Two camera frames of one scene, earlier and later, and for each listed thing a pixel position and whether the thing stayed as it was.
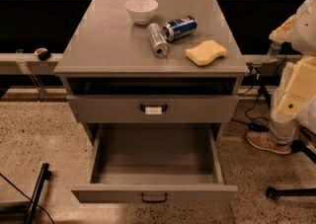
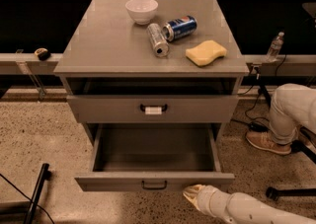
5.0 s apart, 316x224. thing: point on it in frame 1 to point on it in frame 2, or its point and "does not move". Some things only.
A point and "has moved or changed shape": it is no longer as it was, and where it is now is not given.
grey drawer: [156, 163] has moved or changed shape
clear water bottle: [274, 50] does not move
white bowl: [141, 9] does not move
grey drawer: [154, 109] does not move
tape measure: [42, 53] does not move
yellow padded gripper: [305, 36] to [208, 196]
